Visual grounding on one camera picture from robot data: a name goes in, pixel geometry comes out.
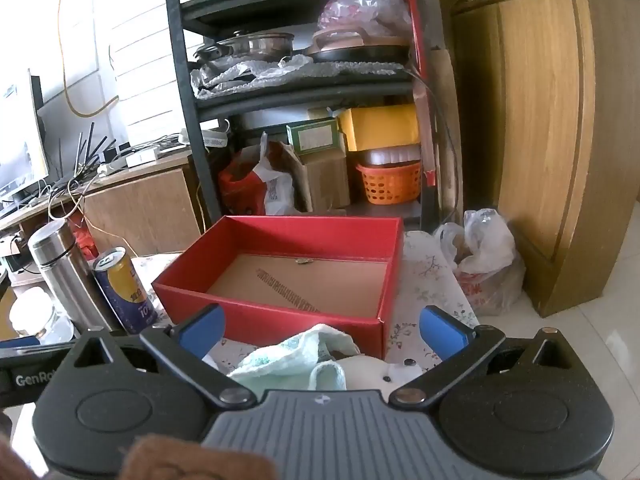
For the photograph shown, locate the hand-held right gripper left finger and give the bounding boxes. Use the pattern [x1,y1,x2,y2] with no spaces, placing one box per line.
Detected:
[60,304,258,408]

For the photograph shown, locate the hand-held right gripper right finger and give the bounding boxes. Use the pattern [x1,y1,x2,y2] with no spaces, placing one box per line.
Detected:
[389,305,581,408]

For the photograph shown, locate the white plush toy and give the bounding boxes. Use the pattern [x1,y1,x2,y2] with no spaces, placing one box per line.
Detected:
[340,352,426,393]

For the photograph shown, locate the light green towel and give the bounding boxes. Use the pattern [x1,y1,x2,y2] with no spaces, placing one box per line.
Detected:
[227,324,361,393]

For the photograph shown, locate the red cardboard box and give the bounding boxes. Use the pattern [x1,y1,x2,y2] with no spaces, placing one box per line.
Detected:
[152,215,405,361]

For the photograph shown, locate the blue yellow drink can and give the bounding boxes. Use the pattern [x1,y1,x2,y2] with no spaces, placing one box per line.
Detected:
[91,246,160,336]

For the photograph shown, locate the stainless steel thermos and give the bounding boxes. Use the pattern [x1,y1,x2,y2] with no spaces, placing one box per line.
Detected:
[27,219,123,333]

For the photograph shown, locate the brown fuzzy cloth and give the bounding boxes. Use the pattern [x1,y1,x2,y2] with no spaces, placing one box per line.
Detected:
[0,432,278,480]

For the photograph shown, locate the wooden television stand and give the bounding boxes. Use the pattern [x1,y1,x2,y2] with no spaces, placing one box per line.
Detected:
[0,152,206,261]

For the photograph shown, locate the red cloth bundle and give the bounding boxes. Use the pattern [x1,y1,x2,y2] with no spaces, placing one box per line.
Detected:
[75,222,99,261]

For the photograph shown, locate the red plastic bag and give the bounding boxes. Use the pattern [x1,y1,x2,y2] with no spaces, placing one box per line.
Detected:
[218,152,266,216]

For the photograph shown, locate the orange plastic basket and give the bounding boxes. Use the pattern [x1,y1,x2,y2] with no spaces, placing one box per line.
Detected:
[355,160,423,206]

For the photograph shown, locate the white plastic shopping bag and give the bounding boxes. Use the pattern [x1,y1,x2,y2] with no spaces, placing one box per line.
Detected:
[252,132,296,216]

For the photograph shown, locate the brown cardboard box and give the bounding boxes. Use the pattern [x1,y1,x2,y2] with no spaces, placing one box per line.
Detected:
[282,142,351,213]

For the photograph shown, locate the white power strip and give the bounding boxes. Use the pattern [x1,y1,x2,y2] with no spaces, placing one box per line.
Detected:
[180,127,231,148]

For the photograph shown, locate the black router with antennas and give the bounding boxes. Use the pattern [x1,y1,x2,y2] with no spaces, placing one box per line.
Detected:
[55,122,121,196]

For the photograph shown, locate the yellow box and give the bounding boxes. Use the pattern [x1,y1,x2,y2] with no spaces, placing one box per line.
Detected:
[339,105,420,152]

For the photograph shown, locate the wooden cabinet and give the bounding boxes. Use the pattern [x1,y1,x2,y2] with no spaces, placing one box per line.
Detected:
[450,0,640,318]

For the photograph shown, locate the black shelf rack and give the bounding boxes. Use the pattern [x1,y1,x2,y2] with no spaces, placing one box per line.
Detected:
[162,0,451,233]

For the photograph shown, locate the green box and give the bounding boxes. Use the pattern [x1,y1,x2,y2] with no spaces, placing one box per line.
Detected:
[286,119,341,155]

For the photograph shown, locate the brown cardboard sheet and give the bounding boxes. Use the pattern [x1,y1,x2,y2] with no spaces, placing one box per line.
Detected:
[430,47,463,221]

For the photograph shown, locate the television screen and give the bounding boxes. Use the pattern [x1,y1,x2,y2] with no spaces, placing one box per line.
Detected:
[0,70,51,201]

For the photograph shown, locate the bubble wrap sheet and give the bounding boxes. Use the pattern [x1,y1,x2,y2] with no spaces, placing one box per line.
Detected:
[190,55,313,98]

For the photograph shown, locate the dark frying pan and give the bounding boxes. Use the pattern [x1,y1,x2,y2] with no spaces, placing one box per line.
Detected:
[305,42,411,63]

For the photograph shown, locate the steel pot with lid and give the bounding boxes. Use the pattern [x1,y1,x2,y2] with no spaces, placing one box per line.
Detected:
[195,31,296,63]

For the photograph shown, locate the pink clear plastic bag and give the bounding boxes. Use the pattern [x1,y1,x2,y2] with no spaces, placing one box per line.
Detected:
[317,0,413,38]

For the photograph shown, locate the yellow cable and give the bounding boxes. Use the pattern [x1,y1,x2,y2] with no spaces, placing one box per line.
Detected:
[57,0,121,116]

